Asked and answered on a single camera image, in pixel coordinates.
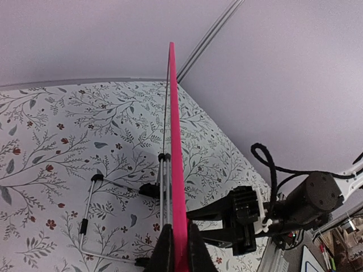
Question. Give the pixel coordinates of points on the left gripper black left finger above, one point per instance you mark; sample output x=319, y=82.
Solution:
x=162, y=259

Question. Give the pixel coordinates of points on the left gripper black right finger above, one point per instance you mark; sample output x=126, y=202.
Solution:
x=199, y=259

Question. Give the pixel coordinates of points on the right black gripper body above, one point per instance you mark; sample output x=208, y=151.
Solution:
x=307, y=206

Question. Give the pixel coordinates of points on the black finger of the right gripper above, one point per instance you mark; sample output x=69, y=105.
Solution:
x=204, y=214
x=217, y=239

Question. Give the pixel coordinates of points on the pink framed whiteboard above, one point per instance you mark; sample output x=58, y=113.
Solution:
x=178, y=194

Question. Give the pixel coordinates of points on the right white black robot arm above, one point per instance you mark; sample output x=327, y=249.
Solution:
x=283, y=182

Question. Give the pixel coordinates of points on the clutter beyond table edge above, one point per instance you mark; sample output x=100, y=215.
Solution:
x=341, y=245

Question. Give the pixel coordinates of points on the floral patterned table mat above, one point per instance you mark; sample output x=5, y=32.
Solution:
x=72, y=160

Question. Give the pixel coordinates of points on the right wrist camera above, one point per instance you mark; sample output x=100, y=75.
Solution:
x=248, y=209

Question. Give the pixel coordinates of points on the metal wire whiteboard stand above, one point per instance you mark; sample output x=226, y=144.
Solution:
x=128, y=196

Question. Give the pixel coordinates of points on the right aluminium corner post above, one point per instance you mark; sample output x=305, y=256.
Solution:
x=208, y=38

